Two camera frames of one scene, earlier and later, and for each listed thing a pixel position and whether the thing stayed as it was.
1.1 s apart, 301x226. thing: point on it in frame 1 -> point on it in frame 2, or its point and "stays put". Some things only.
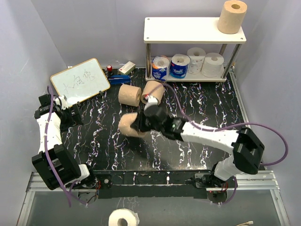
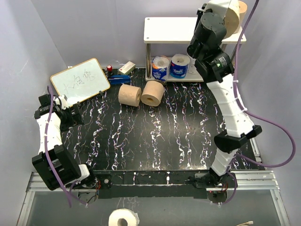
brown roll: (153, 88) stays put
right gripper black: (138, 124) -> (200, 13)
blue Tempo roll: (179, 66) stays put
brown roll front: (125, 121) -> (233, 20)
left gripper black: (74, 120) stays put
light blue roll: (160, 68) stays put
